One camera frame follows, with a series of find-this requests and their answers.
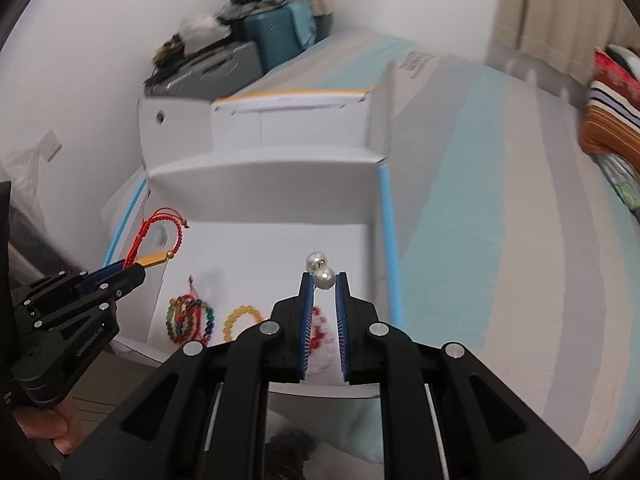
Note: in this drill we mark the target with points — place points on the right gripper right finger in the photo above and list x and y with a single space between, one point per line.
445 414

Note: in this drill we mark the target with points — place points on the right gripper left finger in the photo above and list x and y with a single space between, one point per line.
202 414

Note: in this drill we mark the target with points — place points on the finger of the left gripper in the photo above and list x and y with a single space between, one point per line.
125 280
91 282

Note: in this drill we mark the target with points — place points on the red cord bracelet gold tube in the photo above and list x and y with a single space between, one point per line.
202 315

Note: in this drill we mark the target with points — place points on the person's left hand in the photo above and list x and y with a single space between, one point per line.
60 424

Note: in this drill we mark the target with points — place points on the clear plastic bag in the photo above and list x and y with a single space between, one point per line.
21 169

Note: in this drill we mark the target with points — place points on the white cardboard box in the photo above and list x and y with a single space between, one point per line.
263 181

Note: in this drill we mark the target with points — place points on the striped bed sheet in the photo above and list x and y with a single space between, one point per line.
509 240

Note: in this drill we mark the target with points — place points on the grey suitcase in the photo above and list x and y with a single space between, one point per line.
208 76

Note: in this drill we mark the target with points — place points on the floral quilt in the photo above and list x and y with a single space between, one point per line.
623 178

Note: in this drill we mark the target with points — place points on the teal suitcase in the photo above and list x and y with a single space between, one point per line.
282 34

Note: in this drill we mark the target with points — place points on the striped orange pillow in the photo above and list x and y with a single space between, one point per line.
611 124

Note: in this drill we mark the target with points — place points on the white wall socket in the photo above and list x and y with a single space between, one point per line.
49 146

